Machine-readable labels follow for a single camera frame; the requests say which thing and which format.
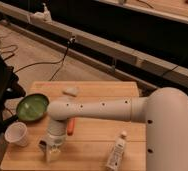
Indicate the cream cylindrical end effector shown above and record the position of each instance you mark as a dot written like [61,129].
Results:
[52,153]

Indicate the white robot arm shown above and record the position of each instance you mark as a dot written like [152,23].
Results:
[165,113]

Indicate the orange carrot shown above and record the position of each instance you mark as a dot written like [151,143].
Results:
[70,127]

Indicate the white paper cup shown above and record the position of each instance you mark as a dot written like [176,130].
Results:
[17,133]

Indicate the green frying pan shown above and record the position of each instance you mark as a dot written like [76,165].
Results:
[30,109]

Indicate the white tube bottle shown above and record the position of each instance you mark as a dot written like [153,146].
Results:
[116,154]

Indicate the white object on rail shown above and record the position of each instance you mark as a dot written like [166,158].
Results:
[45,15]

